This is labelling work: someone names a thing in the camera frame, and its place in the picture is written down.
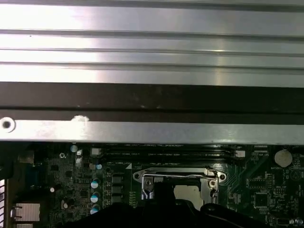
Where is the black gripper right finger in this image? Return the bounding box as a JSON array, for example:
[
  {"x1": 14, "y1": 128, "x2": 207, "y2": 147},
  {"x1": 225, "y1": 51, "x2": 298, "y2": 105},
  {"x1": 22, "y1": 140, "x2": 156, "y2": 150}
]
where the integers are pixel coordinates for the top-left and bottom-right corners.
[{"x1": 166, "y1": 181, "x2": 266, "y2": 228}]

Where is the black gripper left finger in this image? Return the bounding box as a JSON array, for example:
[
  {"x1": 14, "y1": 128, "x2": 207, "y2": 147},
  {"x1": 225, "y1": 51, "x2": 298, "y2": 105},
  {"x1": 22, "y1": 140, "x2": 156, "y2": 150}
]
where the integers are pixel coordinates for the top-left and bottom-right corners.
[{"x1": 82, "y1": 181, "x2": 167, "y2": 228}]

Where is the silver-topped CPU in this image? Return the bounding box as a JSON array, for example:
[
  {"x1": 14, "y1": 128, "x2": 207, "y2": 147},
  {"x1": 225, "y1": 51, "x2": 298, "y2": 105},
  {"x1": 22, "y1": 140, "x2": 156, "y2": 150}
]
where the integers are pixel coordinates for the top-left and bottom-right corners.
[{"x1": 172, "y1": 184, "x2": 205, "y2": 211}]

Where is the metal socket cover frame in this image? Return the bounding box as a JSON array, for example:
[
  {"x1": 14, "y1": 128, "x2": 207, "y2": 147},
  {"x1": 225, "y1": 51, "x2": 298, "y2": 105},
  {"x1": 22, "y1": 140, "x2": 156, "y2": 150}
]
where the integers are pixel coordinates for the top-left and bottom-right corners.
[{"x1": 141, "y1": 174, "x2": 220, "y2": 205}]

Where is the thin metal locking lever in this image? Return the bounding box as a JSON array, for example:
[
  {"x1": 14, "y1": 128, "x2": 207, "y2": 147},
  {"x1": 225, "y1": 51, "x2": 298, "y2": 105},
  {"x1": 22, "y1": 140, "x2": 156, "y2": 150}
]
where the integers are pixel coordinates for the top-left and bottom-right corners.
[{"x1": 143, "y1": 168, "x2": 218, "y2": 179}]

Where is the CPU socket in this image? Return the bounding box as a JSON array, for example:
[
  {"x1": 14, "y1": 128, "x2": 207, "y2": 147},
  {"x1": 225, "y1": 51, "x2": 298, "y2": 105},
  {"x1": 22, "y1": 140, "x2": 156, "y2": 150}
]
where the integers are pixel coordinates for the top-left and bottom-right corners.
[{"x1": 132, "y1": 167, "x2": 228, "y2": 206}]

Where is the black RAM slot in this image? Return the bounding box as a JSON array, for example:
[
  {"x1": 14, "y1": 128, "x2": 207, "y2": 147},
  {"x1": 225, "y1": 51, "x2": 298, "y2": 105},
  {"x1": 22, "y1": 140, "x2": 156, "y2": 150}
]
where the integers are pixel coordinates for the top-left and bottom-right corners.
[
  {"x1": 102, "y1": 154, "x2": 238, "y2": 163},
  {"x1": 91, "y1": 146, "x2": 247, "y2": 158}
]

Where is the green motherboard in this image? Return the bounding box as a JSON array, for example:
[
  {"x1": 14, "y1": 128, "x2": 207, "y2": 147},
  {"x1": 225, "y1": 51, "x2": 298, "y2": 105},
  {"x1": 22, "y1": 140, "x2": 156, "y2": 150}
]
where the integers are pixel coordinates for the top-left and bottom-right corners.
[{"x1": 7, "y1": 141, "x2": 304, "y2": 228}]

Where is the black and silver PC case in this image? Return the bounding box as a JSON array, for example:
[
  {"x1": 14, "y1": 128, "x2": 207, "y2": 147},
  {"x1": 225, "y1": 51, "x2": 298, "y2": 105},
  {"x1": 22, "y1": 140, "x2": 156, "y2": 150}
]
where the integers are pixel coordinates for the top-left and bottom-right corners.
[{"x1": 0, "y1": 82, "x2": 304, "y2": 228}]

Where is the silver coin battery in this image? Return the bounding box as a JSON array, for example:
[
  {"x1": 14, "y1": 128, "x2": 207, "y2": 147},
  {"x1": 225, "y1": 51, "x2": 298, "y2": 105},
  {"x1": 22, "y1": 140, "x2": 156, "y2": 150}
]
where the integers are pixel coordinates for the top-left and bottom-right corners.
[{"x1": 274, "y1": 148, "x2": 293, "y2": 167}]

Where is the silver rear port block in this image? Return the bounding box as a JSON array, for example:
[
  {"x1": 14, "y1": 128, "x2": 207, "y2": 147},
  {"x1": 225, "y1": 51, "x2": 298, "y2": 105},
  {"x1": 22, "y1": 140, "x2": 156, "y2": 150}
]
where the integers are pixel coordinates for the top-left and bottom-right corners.
[{"x1": 10, "y1": 202, "x2": 41, "y2": 223}]

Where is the blue rear port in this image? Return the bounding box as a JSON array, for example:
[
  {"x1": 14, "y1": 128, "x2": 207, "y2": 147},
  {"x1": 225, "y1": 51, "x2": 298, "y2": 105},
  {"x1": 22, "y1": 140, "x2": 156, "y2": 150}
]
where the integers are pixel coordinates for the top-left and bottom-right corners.
[{"x1": 22, "y1": 165, "x2": 40, "y2": 190}]

